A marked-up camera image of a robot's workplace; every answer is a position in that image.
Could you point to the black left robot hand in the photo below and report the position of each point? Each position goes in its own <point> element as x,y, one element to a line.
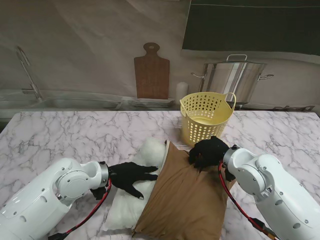
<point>125,175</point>

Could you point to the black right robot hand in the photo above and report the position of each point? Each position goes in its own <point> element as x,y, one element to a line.
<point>210,152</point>

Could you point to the white pillow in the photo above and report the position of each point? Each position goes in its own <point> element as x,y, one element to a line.
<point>125,210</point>

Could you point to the brown pillowcase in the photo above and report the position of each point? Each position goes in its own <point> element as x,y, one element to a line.
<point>187,200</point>

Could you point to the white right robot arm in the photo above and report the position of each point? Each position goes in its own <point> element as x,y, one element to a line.
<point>270,185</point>

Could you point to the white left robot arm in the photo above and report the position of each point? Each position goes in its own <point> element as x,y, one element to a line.
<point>37,200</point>

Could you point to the yellow perforated laundry basket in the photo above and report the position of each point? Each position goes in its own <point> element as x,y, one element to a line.
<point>222,112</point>

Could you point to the white cylindrical candle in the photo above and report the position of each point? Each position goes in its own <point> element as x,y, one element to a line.
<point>181,91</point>

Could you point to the stack of white plates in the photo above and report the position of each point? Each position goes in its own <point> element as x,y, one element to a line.
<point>150,102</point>

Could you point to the large steel stock pot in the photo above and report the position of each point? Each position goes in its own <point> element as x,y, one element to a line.
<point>237,80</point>

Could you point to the steel kitchen sink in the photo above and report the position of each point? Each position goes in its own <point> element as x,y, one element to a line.
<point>62,103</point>

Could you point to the brown wooden cutting board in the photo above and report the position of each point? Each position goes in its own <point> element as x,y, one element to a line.
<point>151,75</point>

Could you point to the black stove grate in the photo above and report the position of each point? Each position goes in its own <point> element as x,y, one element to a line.
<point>300,108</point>

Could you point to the chrome kitchen faucet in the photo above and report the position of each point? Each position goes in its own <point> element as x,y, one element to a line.
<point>38,95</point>

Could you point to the dark range hood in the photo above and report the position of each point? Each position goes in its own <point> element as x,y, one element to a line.
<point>250,25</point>

